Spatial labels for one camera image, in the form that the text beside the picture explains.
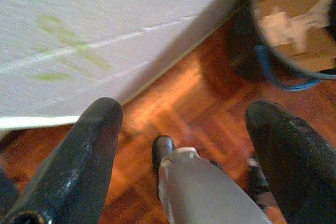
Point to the white crumpled tissue paper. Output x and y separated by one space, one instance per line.
283 27

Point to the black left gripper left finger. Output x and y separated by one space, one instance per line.
76 166

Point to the grey robot left leg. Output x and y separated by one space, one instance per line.
199 192

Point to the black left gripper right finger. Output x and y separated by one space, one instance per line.
296 161

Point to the white mattress with green print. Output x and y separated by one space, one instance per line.
99 30

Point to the black round waste bin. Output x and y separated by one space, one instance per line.
242 40

